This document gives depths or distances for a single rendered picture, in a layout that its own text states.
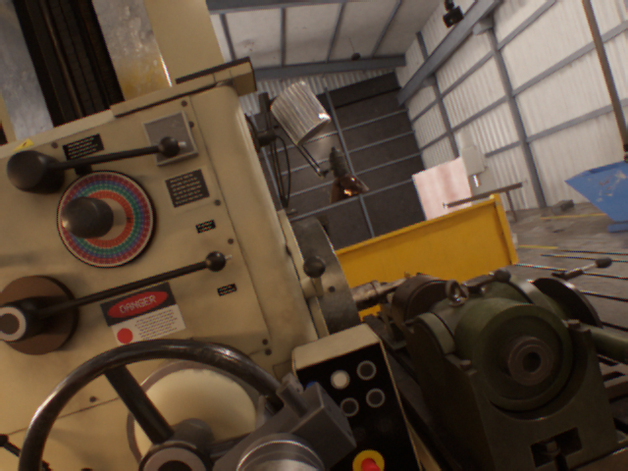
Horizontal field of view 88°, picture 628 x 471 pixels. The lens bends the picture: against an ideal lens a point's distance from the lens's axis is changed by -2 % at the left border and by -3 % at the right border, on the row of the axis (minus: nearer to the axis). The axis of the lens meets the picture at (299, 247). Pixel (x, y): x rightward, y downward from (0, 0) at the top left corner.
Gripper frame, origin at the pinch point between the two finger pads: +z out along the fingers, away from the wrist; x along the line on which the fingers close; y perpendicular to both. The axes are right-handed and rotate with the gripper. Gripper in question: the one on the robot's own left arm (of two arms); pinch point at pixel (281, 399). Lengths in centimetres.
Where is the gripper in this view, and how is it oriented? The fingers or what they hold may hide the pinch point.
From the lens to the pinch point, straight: 45.2
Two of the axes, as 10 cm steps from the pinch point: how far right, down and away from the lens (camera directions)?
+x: -7.8, 6.3, -0.2
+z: -0.5, -0.4, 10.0
